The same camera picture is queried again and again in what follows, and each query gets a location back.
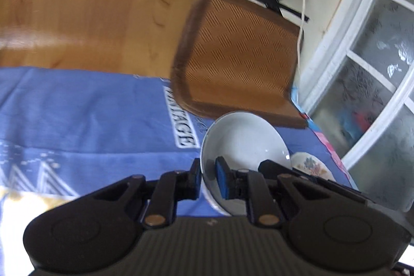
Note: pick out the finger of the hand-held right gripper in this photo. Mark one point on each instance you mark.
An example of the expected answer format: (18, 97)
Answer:
(270, 167)

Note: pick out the brown woven chair cushion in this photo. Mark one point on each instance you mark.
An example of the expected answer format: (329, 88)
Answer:
(239, 62)

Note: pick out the white porcelain bowl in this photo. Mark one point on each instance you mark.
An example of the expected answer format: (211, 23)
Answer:
(245, 140)

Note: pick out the blue printed cloth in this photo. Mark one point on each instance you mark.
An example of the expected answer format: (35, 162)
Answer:
(81, 117)

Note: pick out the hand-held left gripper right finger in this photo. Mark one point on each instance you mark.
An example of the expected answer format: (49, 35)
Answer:
(222, 179)

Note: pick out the floral white plate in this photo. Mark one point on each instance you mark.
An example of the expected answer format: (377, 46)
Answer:
(307, 164)

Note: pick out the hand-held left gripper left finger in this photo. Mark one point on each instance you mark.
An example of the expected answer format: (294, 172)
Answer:
(195, 182)

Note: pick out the white frosted glass door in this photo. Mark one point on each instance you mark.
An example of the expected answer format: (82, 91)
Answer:
(372, 46)

